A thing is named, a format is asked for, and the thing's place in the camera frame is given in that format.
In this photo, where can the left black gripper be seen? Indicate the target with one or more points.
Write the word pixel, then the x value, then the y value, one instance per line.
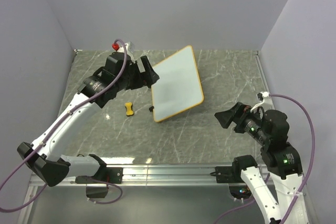
pixel 144 78

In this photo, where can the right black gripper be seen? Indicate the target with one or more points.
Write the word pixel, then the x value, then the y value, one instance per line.
pixel 238 114

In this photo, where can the yellow-framed whiteboard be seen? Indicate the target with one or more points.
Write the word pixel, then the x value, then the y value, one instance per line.
pixel 179 86

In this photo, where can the yellow bone-shaped eraser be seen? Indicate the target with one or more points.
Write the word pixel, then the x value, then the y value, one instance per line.
pixel 129 109

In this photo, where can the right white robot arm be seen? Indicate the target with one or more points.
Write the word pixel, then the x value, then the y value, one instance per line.
pixel 283 164

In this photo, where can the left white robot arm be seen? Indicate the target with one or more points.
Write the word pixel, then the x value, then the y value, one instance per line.
pixel 44 156

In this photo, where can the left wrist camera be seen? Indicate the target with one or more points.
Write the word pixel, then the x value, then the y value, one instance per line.
pixel 114 61

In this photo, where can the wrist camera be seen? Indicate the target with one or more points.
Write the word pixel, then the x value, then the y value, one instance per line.
pixel 114 61
pixel 274 122

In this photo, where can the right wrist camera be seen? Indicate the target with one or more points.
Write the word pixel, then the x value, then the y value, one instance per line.
pixel 274 122

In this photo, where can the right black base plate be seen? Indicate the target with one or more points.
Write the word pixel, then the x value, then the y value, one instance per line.
pixel 228 174

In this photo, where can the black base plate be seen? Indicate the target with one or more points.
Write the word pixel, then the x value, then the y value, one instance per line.
pixel 110 174
pixel 228 174

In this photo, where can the aluminium mounting rail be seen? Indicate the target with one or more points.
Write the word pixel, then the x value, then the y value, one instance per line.
pixel 169 174

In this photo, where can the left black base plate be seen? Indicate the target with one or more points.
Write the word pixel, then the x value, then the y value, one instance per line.
pixel 110 174

